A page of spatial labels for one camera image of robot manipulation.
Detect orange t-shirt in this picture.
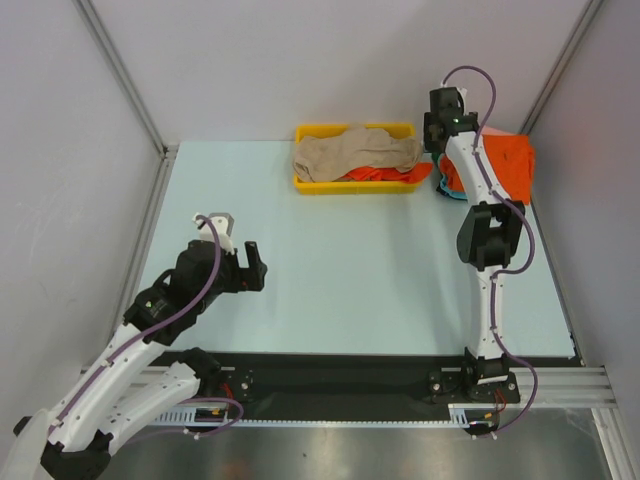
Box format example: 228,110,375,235
344,162,433,184
436,133,535,205

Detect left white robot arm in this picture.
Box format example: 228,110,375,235
1,240,267,479

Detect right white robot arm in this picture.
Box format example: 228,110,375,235
423,86,525,402

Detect yellow plastic tray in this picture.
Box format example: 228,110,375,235
292,123,422,195

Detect orange t-shirt in tray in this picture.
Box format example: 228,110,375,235
344,162,433,184

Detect pink folded t-shirt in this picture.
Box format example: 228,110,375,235
482,126,512,136

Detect light blue folded t-shirt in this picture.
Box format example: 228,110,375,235
438,173,467,201

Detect beige t-shirt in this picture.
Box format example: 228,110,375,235
292,125,423,183

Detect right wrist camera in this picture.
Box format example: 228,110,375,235
456,87,467,110

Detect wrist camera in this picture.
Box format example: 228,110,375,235
193,213,234,254
456,87,467,110

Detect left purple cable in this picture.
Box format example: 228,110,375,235
49,217,246,441

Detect purple cable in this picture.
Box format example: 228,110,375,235
49,217,246,441
442,65,541,441

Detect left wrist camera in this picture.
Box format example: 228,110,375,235
193,213,234,254

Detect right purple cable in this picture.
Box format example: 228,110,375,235
442,65,541,441

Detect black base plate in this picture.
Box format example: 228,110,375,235
99,349,586,421

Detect left aluminium frame post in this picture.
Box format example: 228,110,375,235
73,0,178,326

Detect aluminium frame post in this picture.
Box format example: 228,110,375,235
519,0,608,135
73,0,178,326

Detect right aluminium frame post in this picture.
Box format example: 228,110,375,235
519,0,608,135

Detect white slotted cable duct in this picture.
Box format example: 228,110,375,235
151,403,498,429

